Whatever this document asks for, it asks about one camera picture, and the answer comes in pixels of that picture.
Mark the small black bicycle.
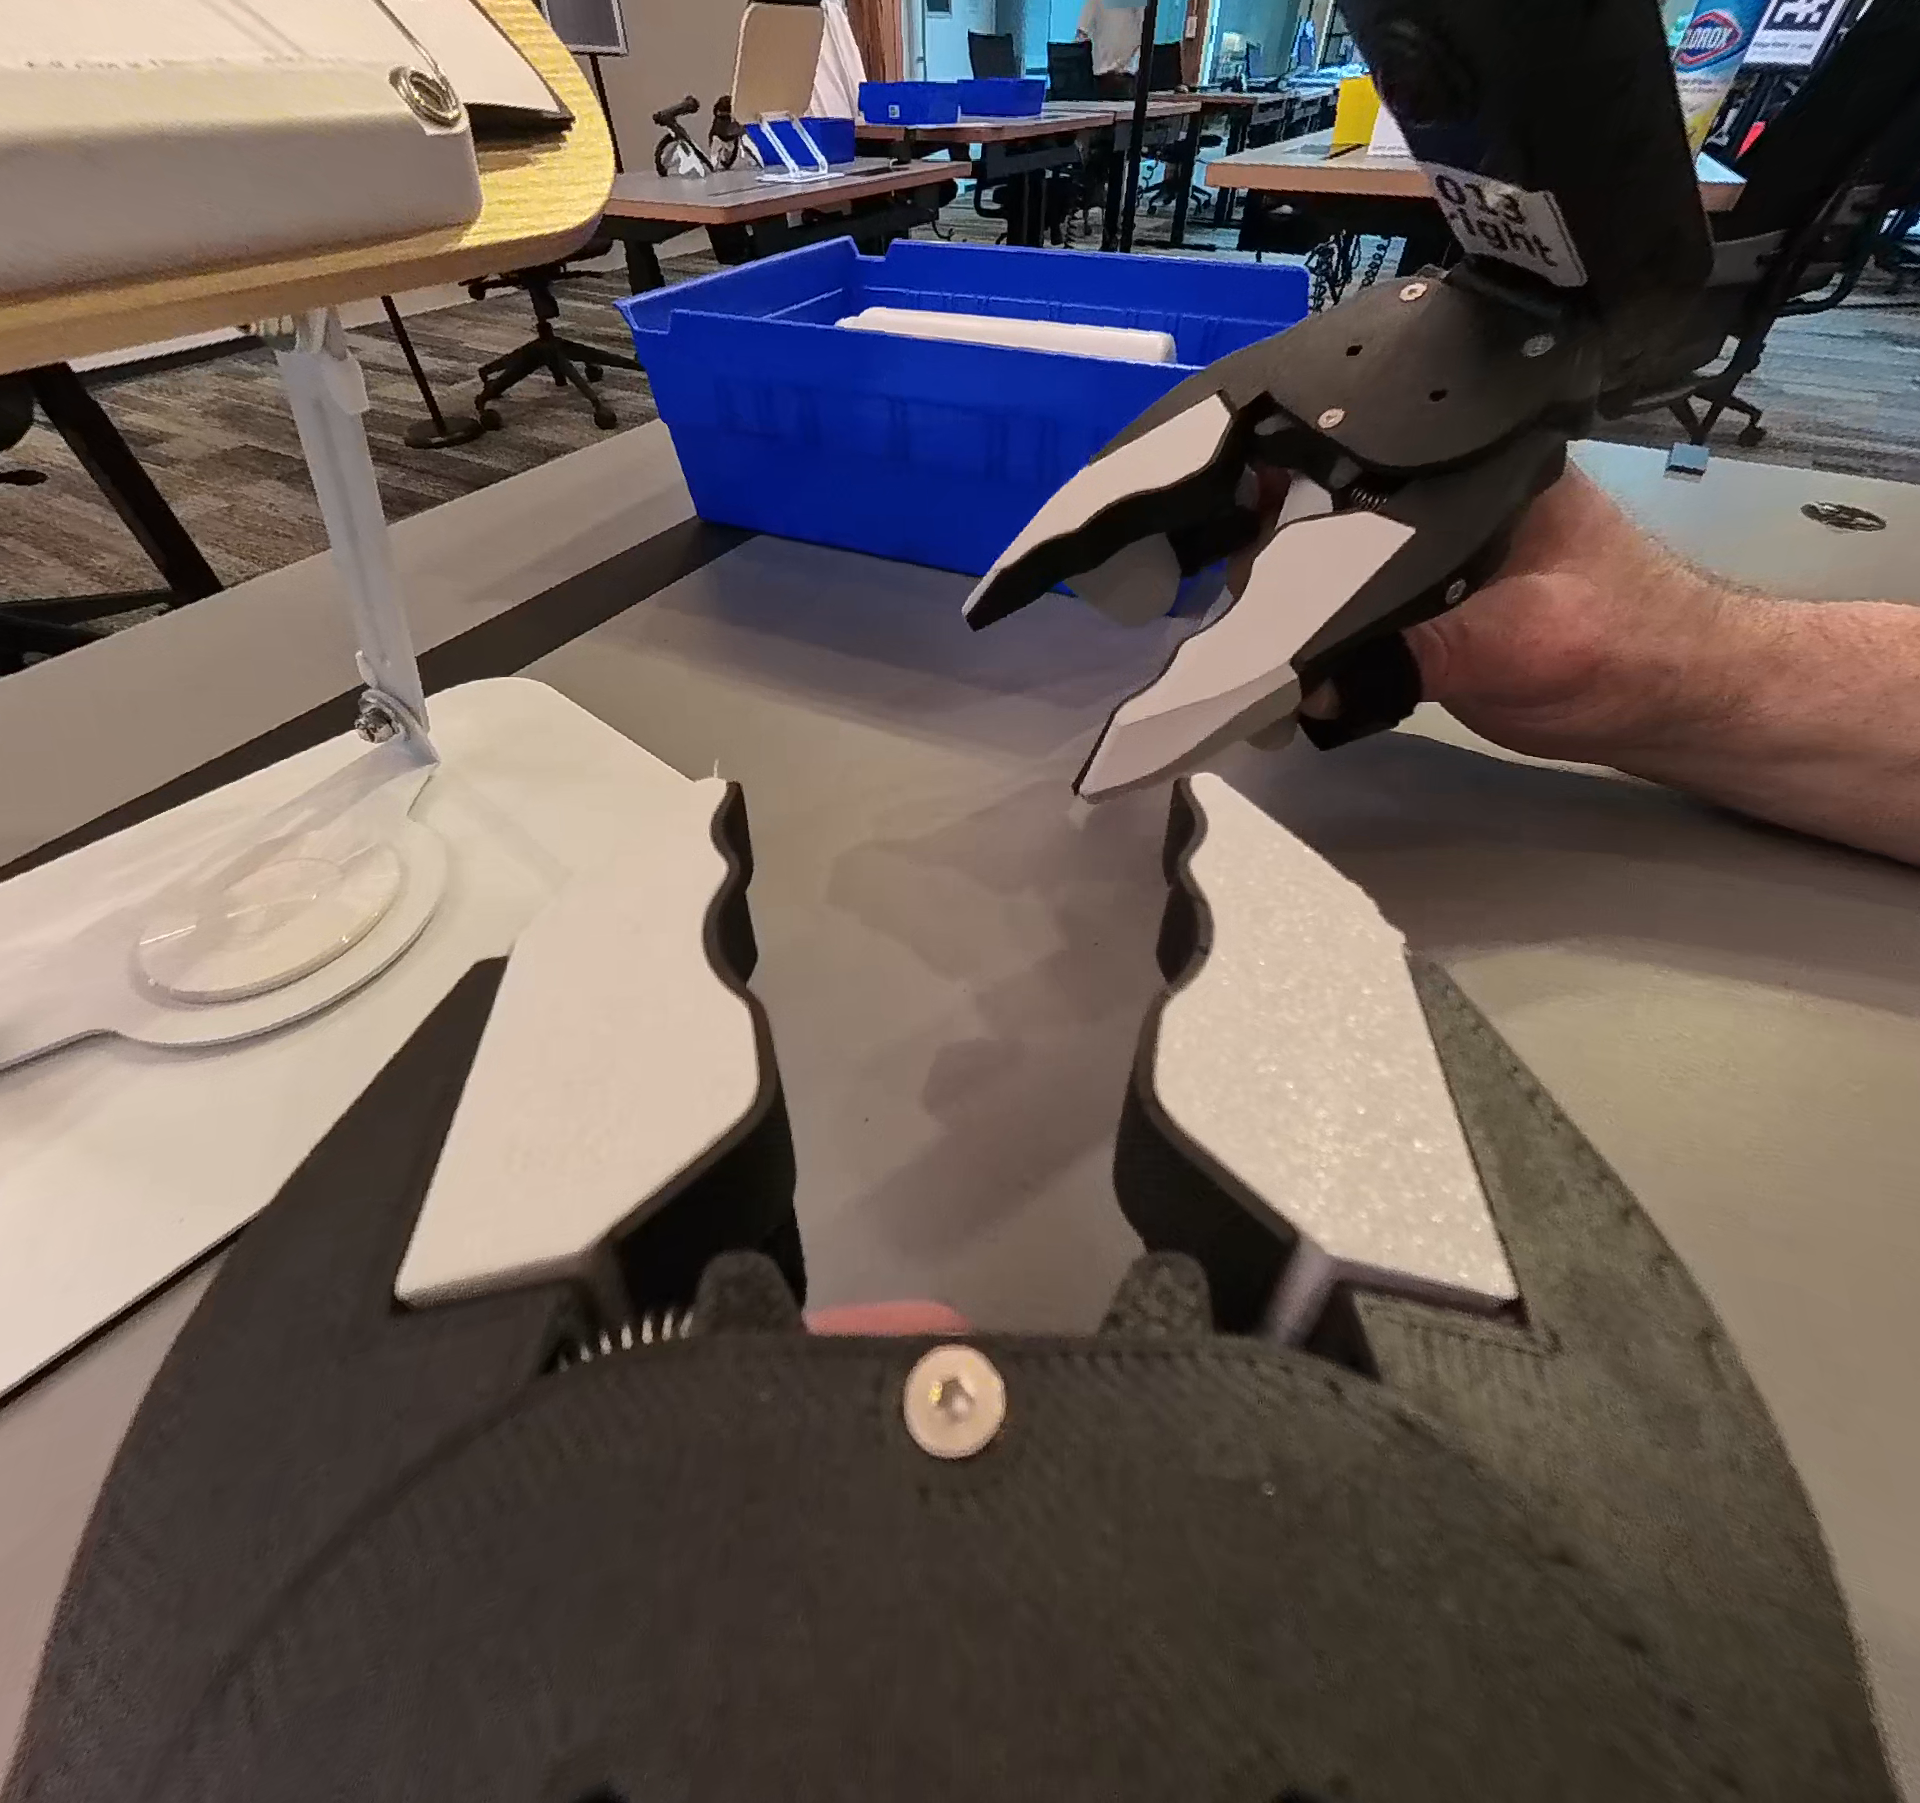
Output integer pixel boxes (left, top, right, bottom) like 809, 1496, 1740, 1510
652, 95, 757, 179

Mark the white wipes canister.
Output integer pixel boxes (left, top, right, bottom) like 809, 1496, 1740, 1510
1668, 0, 1789, 157

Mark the white plastic bottle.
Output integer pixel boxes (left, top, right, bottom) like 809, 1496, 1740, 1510
831, 308, 1183, 370

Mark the beige board on clear stand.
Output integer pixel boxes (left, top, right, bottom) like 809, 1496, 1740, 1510
731, 0, 833, 177

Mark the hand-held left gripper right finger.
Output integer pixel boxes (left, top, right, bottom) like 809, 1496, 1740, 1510
1115, 774, 1521, 1344

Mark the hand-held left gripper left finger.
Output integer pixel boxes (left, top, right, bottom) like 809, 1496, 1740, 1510
393, 779, 806, 1321

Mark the white instruction sheet holder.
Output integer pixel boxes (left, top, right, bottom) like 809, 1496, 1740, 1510
0, 0, 488, 308

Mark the clear round stand foot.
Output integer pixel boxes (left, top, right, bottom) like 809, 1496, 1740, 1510
134, 769, 453, 1010

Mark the person's right hand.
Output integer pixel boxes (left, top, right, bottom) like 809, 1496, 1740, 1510
1407, 458, 1700, 772

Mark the brown desk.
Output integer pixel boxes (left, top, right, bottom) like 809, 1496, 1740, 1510
1204, 130, 1749, 215
601, 154, 976, 268

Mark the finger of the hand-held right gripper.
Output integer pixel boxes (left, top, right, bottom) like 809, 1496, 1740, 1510
963, 396, 1259, 631
1070, 475, 1422, 804

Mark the person's right forearm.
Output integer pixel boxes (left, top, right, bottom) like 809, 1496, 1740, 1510
1651, 512, 1920, 870

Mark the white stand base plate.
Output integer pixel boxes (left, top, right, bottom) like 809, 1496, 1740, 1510
0, 676, 726, 1401

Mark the metal stand bracket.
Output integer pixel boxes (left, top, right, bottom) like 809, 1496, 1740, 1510
271, 308, 447, 772

